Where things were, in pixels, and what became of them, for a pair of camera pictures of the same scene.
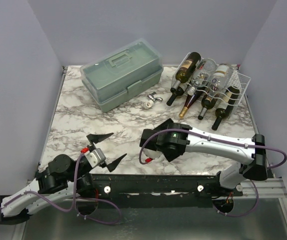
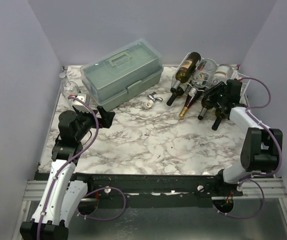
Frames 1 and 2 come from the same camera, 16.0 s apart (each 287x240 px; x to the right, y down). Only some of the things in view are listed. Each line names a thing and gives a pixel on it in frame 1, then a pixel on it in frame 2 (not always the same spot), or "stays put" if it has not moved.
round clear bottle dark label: (151, 154) -> (69, 88)
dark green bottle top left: (186, 69) stays put
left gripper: (113, 164) -> (106, 117)
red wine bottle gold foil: (190, 101) stays put
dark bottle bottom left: (181, 89) stays put
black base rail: (143, 191) stays put
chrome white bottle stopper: (148, 104) stays put
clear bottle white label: (222, 76) stays put
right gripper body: (146, 140) -> (214, 92)
